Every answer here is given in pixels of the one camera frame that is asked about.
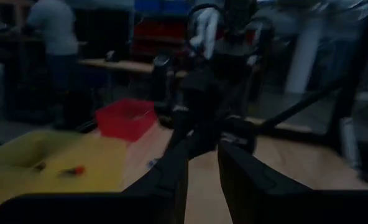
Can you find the wooden workbench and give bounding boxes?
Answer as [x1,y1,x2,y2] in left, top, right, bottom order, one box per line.
[78,58,190,78]

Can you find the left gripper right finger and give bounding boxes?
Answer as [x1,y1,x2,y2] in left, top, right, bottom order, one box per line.
[218,140,314,224]

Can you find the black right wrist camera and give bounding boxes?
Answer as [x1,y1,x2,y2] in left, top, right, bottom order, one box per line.
[180,70,224,106]

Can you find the red storage bin rack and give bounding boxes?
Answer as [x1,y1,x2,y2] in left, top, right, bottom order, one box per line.
[131,17,191,62]

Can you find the person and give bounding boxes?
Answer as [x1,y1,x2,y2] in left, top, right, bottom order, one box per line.
[24,0,81,128]

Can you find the red plastic bin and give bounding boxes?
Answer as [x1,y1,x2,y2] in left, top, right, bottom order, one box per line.
[95,98,159,143]

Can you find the yellow translucent plastic bin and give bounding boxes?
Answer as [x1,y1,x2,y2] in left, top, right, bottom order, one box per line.
[0,129,128,195]

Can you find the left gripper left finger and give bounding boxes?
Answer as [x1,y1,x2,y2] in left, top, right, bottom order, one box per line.
[121,136,190,224]

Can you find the black copper battery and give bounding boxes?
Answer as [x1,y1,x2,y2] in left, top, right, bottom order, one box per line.
[31,161,47,172]

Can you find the black orange battery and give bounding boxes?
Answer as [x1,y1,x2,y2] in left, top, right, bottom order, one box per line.
[58,165,87,178]

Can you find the black aluminium rig frame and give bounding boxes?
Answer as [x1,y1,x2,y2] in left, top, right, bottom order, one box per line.
[159,0,368,187]

